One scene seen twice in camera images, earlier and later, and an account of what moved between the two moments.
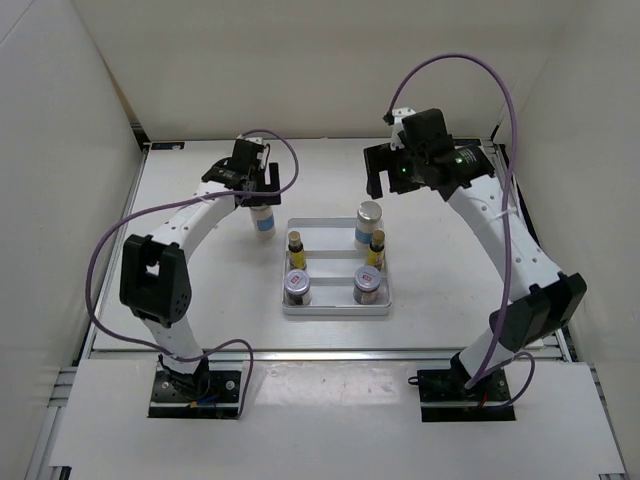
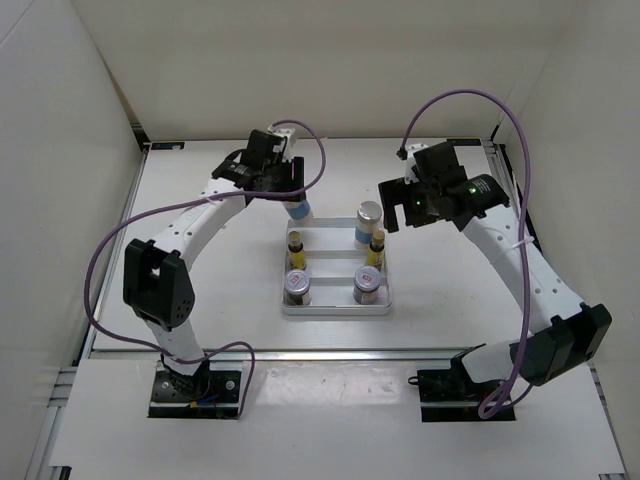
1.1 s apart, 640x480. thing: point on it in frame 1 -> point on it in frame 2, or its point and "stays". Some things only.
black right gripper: [382, 159] -> [398, 192]
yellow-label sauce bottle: [375, 254] stays
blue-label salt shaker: [369, 220] stays
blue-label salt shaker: [264, 221] -> [297, 209]
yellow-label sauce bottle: [296, 257] stays
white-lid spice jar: [367, 280] stays
